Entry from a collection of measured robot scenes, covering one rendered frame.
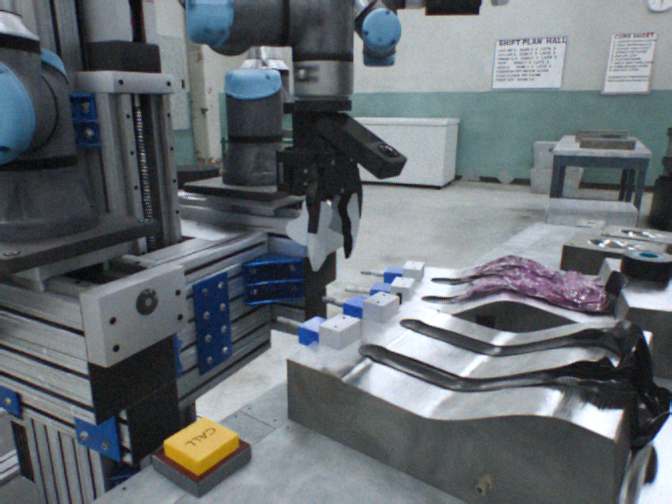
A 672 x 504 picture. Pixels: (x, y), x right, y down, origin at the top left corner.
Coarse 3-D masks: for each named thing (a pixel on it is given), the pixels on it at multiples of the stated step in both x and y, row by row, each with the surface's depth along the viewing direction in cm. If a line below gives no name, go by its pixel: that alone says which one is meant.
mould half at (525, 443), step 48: (384, 336) 73; (480, 336) 75; (528, 336) 72; (288, 384) 68; (336, 384) 63; (384, 384) 62; (336, 432) 65; (384, 432) 60; (432, 432) 56; (480, 432) 52; (528, 432) 49; (576, 432) 46; (624, 432) 49; (432, 480) 57; (528, 480) 50; (576, 480) 48; (624, 480) 49
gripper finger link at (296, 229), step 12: (324, 204) 64; (300, 216) 66; (324, 216) 64; (288, 228) 68; (300, 228) 66; (324, 228) 65; (300, 240) 66; (312, 240) 64; (324, 240) 65; (312, 252) 65; (324, 252) 66; (312, 264) 66
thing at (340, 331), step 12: (288, 324) 76; (300, 324) 76; (312, 324) 74; (324, 324) 70; (336, 324) 70; (348, 324) 70; (360, 324) 72; (300, 336) 73; (312, 336) 72; (324, 336) 70; (336, 336) 69; (348, 336) 70; (360, 336) 73; (336, 348) 69
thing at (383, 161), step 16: (336, 112) 64; (320, 128) 63; (336, 128) 62; (352, 128) 62; (336, 144) 62; (352, 144) 61; (368, 144) 60; (384, 144) 61; (368, 160) 60; (384, 160) 58; (400, 160) 60; (384, 176) 60
